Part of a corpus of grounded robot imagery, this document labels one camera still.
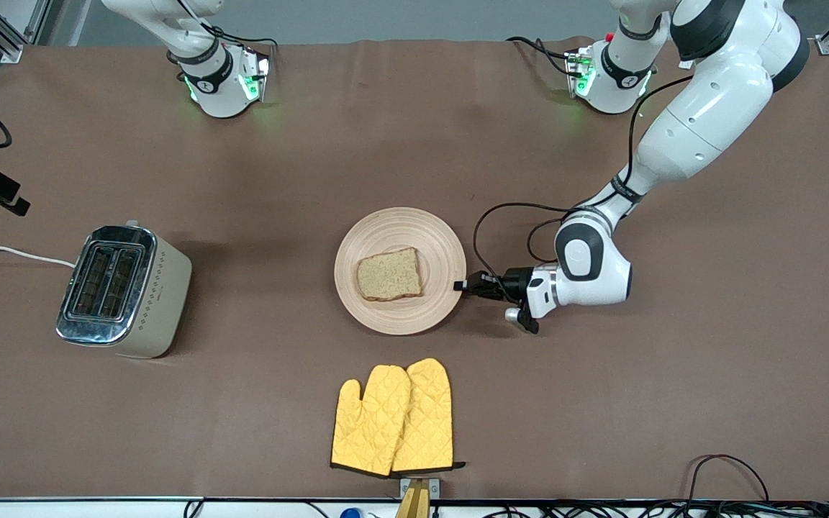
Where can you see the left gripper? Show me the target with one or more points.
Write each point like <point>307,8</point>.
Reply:
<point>514,282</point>

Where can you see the round wooden plate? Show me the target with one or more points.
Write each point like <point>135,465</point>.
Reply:
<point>400,316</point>

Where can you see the brown bread slice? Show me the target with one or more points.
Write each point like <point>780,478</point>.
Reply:
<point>389,277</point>

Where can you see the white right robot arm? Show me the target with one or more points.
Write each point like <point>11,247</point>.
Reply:
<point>213,86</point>

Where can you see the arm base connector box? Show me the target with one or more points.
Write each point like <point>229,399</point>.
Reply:
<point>580,72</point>
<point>256,75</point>

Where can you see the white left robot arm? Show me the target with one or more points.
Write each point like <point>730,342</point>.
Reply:
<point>709,115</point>

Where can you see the cream and chrome toaster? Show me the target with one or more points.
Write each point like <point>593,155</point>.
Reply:
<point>159,302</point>

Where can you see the yellow quilted oven mitt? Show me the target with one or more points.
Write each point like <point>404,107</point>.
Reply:
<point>429,417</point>
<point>368,424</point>

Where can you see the wooden stick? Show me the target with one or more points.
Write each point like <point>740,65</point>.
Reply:
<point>414,503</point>

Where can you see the blue round object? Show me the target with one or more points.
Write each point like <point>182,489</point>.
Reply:
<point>351,514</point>

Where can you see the brown table cover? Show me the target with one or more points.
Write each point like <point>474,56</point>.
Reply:
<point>242,403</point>

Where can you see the small metal bracket plate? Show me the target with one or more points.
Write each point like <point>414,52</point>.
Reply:
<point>435,488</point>

